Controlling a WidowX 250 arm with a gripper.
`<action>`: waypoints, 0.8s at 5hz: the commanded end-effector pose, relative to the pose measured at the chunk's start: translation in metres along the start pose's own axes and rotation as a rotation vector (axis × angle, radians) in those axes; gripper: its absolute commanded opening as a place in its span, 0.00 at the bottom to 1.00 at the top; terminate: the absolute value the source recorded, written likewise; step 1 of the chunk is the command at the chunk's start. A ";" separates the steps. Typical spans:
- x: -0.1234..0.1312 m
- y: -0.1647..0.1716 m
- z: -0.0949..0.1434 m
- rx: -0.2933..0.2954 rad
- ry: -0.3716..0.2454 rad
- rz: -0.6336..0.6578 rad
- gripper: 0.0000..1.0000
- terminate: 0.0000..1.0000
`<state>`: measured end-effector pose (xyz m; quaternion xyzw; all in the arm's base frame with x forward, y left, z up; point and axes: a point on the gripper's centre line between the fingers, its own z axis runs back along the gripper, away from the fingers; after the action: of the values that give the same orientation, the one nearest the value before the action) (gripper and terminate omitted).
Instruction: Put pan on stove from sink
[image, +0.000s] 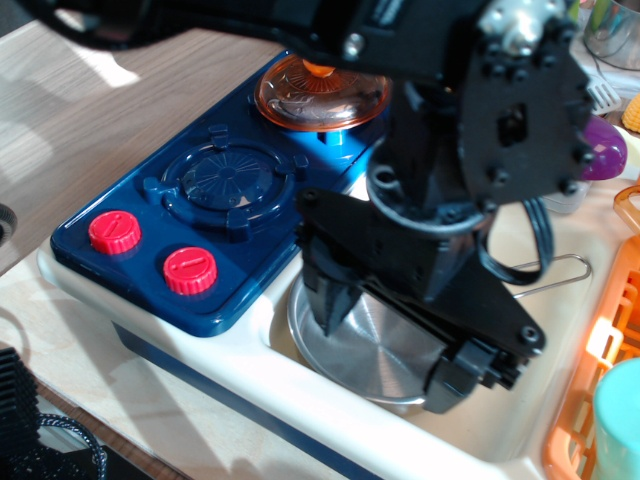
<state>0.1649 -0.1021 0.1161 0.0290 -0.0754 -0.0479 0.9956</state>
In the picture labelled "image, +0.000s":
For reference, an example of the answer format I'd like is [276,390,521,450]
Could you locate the white toy spatula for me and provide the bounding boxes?
[587,80,622,116]

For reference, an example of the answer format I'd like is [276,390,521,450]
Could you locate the red stove knob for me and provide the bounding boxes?
[163,246,218,296]
[88,210,142,255]

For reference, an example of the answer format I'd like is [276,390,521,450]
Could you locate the orange transparent pot lid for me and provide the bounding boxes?
[254,54,392,132]

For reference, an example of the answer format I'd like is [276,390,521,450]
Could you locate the grey toy faucet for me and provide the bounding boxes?
[543,181,592,215]

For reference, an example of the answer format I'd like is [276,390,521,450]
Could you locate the blue toy stove top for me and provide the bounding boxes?
[50,52,386,337]

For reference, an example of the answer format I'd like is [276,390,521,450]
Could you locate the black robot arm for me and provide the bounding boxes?
[25,1,594,413]

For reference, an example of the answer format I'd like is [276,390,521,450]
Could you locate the yellow toy corn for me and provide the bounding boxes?
[621,94,640,133]

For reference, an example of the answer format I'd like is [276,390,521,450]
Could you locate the red right stove knob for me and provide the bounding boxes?
[163,246,218,296]

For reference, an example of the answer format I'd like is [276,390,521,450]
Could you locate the cream toy sink unit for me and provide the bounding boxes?
[36,122,640,480]

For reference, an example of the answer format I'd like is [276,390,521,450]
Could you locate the orange transparent container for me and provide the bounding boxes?
[613,184,640,236]

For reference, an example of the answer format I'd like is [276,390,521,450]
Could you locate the black braided cable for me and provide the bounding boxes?
[0,412,109,480]

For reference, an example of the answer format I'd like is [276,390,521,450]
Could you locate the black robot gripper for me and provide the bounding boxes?
[296,149,546,414]

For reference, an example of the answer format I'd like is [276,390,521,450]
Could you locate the orange dish rack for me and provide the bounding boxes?
[542,237,639,479]

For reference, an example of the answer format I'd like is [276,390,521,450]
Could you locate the red left stove knob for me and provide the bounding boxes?
[88,210,142,255]

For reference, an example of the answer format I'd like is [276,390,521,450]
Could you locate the teal plastic cup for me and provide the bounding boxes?
[593,358,639,480]

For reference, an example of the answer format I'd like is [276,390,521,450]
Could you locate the steel container top right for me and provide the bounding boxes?
[584,0,639,71]

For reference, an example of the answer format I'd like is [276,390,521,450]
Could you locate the black corrugated hose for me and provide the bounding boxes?
[0,347,41,451]

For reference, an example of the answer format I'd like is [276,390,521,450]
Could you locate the stainless steel frying pan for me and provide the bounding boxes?
[287,254,593,405]

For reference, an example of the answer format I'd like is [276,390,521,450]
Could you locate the purple toy eggplant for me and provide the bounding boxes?
[581,116,628,181]

